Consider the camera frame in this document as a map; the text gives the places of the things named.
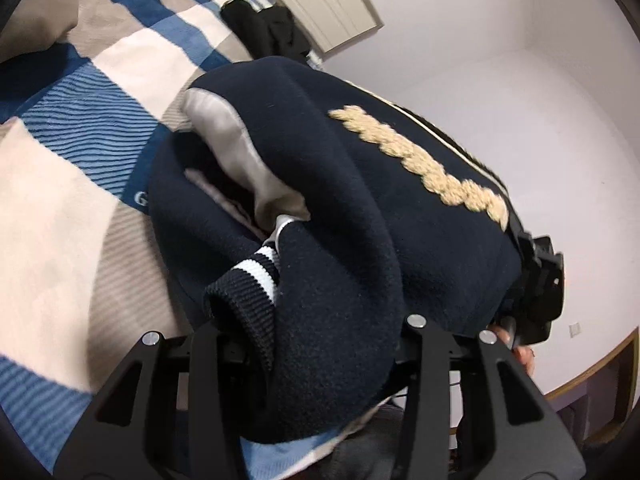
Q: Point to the navy and cream varsity jacket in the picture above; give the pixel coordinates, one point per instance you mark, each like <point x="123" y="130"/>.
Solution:
<point x="340" y="200"/>

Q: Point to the wooden baseboard trim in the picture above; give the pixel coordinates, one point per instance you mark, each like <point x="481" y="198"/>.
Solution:
<point x="600" y="367"/>

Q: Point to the person's right hand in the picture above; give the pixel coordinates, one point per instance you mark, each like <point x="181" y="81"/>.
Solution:
<point x="524" y="357"/>

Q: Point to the grey clothing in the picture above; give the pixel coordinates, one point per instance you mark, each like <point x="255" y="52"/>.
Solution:
<point x="370" y="450"/>

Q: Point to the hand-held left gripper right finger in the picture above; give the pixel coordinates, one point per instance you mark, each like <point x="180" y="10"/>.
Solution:
<point x="426" y="362"/>

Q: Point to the black garment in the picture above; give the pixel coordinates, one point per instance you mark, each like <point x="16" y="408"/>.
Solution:
<point x="270" y="30"/>

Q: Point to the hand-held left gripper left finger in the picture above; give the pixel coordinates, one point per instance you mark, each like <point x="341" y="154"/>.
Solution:
<point x="207" y="362"/>

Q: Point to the tan cloth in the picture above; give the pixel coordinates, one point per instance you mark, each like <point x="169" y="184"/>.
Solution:
<point x="35" y="5"/>

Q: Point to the white wall socket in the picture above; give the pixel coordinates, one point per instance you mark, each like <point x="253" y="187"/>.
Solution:
<point x="576" y="329"/>

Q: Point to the cream headboard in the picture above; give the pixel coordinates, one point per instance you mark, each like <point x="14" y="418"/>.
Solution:
<point x="325" y="5"/>

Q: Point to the blue beige plaid blanket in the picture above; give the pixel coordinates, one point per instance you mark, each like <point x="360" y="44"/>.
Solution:
<point x="60" y="200"/>

